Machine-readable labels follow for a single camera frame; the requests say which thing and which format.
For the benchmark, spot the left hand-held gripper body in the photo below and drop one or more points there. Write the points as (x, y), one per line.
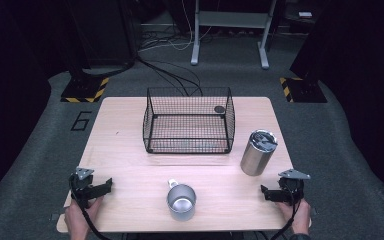
(81, 186)

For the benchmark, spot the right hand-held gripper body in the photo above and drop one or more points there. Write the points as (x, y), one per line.
(291, 188)

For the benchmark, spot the steel tumbler with lid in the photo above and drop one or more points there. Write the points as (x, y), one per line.
(258, 153)

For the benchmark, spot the person's right hand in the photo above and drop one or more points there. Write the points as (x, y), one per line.
(300, 216)

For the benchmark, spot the person's left hand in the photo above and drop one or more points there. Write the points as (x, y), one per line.
(76, 218)

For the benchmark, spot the round black table disc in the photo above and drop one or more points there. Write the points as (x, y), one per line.
(219, 109)

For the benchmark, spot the black stand base striped tape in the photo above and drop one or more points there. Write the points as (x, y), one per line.
(85, 88)
(301, 90)

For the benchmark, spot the dark curtain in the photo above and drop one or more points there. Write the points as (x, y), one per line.
(6, 83)
(363, 83)

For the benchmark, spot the dark cabinet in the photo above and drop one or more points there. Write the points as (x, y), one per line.
(103, 30)

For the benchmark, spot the small white box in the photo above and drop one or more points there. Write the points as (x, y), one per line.
(305, 14)

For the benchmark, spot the white metal desk frame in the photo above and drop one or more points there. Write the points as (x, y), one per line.
(233, 20)

